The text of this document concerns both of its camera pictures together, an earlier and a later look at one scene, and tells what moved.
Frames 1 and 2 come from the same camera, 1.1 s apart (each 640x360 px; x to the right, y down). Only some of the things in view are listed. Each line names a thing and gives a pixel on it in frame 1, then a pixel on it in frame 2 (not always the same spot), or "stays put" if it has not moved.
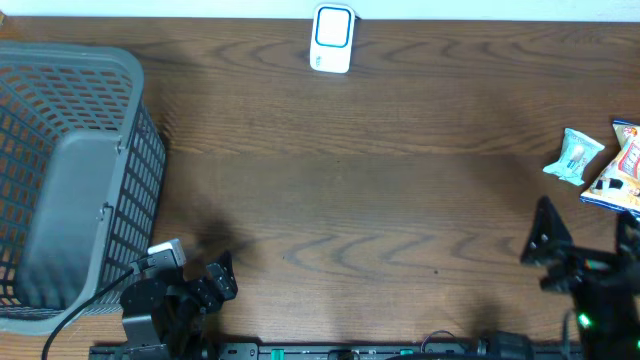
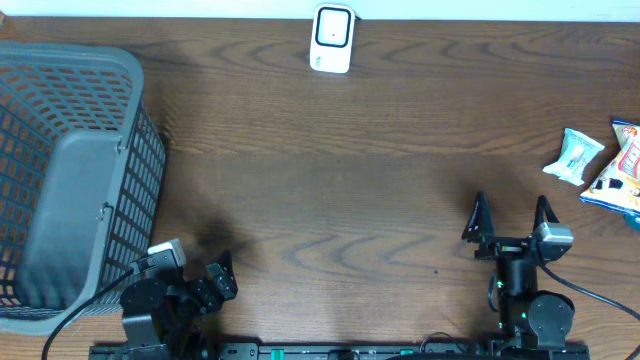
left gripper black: (211, 298) stays put
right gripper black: (592, 261) to (501, 247)
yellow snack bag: (618, 181) stays put
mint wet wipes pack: (578, 150) stays put
